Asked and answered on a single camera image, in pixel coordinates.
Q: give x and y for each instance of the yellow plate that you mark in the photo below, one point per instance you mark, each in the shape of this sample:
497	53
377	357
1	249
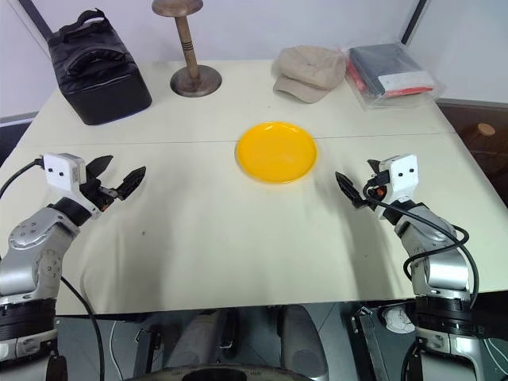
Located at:
277	151

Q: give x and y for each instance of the clear bag with dark clothing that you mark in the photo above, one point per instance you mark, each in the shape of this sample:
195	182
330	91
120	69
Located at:
391	73

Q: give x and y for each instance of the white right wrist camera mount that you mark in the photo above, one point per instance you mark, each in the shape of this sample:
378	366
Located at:
404	174

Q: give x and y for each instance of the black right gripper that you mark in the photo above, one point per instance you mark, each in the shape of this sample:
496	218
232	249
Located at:
375	194

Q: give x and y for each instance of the round cork-coloured object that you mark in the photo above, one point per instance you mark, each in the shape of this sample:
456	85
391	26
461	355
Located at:
486	129

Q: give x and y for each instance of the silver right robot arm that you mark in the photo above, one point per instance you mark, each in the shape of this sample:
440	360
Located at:
444	270

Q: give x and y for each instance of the brown side table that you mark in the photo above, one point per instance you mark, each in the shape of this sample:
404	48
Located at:
476	158

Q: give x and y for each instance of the grey rounded robot leg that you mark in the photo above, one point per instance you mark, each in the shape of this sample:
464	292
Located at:
198	337
301	341

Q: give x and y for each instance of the black metal frame bracket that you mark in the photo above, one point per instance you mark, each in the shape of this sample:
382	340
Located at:
363	337

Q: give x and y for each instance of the wooden hat stand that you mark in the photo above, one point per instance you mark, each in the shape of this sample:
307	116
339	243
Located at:
190	59

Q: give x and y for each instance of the cream tablecloth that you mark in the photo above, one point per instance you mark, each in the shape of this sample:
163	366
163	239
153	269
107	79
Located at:
222	238

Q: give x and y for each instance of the dark rounded shape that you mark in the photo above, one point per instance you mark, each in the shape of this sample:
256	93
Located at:
222	374

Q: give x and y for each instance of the black padded bag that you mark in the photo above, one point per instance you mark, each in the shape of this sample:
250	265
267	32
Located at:
101	79

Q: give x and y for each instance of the beige flat cap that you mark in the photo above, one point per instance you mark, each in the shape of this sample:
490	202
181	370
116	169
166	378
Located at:
307	73

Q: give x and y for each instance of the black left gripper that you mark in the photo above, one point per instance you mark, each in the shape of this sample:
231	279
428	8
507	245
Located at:
95	194

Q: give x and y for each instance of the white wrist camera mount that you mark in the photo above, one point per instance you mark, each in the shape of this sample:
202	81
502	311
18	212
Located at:
61	170
404	174

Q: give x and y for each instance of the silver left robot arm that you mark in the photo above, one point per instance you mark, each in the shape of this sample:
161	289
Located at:
37	258

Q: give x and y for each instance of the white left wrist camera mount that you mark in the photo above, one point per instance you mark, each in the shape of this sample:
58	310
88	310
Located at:
61	170

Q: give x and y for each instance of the black diagonal pole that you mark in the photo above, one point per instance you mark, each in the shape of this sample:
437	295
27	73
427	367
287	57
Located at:
33	16
412	21

